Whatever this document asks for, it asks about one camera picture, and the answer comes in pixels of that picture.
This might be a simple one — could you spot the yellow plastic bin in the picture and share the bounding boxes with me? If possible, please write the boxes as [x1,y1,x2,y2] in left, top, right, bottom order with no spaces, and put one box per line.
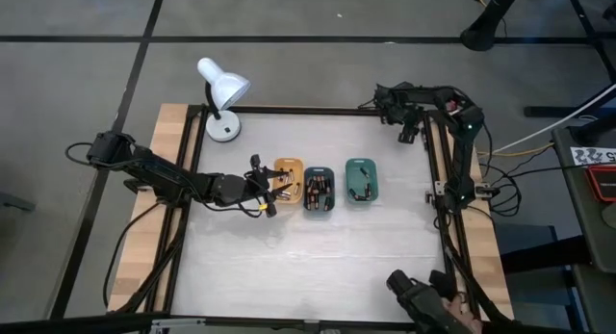
[272,157,305,204]

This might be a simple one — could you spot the black handheld device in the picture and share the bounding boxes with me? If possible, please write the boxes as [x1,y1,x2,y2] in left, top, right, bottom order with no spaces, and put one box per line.
[385,269,475,334]

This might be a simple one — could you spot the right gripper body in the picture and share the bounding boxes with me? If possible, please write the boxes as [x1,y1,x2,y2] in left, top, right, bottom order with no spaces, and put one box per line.
[373,82,427,128]

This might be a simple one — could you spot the white desk lamp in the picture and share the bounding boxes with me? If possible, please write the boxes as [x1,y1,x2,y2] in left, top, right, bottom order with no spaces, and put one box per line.
[195,57,252,143]

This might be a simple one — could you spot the white floor cable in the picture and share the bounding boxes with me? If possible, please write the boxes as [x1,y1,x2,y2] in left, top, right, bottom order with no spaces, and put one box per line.
[477,83,616,157]

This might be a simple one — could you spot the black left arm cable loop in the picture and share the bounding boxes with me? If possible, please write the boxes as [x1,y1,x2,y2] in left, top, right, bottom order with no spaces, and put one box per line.
[64,141,97,167]

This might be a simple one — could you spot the black desk leg frame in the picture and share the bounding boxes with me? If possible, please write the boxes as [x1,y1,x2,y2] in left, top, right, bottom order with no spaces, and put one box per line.
[523,0,616,119]

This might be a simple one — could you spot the yellow floor cable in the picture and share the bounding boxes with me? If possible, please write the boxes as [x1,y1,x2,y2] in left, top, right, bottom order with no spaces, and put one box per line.
[477,141,554,159]

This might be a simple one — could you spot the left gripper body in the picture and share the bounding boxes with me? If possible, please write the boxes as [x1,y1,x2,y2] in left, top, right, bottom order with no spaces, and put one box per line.
[211,167,279,218]

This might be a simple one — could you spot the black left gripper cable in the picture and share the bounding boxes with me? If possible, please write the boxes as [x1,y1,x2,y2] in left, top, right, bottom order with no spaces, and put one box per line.
[201,198,266,218]

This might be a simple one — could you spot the white marker paper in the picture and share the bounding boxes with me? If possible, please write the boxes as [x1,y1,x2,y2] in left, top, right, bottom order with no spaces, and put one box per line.
[570,145,616,166]

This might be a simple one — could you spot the long black cable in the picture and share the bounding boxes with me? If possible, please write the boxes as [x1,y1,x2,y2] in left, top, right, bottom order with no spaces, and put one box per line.
[102,201,163,310]

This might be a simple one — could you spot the person's hand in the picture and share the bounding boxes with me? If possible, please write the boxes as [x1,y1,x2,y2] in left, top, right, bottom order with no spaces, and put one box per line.
[440,295,482,333]

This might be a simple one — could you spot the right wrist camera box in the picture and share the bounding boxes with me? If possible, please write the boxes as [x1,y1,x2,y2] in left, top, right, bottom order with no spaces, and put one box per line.
[398,124,420,145]

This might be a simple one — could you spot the blue plastic bin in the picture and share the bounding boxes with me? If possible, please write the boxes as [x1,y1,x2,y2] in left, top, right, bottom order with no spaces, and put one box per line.
[302,166,337,213]

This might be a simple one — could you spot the black stand foot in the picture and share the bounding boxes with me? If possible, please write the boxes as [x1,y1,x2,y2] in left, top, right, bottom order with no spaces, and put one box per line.
[460,0,526,53]

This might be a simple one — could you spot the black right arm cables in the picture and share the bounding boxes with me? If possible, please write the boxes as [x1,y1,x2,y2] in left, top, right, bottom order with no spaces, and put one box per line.
[480,124,524,218]

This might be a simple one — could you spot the red black device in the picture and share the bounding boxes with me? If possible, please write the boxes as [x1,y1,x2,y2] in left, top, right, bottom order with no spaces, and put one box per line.
[584,164,616,203]

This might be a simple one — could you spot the dark grey side desk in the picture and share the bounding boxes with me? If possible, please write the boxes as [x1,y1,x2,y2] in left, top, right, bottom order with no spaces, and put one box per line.
[552,125,616,277]

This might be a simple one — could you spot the green plastic bin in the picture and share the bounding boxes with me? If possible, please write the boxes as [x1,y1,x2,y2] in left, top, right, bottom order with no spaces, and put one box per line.
[345,157,380,203]

